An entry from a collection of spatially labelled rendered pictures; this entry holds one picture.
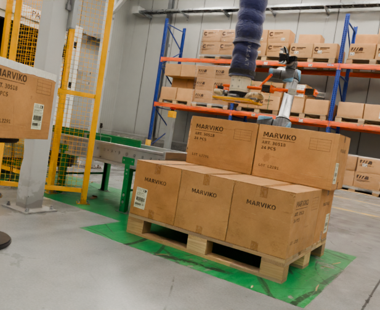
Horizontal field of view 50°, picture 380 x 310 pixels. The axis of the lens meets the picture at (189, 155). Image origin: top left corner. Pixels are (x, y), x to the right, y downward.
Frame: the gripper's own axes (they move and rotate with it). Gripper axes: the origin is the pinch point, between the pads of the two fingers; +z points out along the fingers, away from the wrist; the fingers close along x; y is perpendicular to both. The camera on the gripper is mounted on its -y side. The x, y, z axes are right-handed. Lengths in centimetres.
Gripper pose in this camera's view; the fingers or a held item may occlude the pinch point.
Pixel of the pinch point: (282, 55)
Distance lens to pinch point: 369.0
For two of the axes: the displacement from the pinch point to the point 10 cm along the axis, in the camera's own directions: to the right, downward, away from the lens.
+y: -8.5, -1.6, 5.1
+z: -5.1, -0.3, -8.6
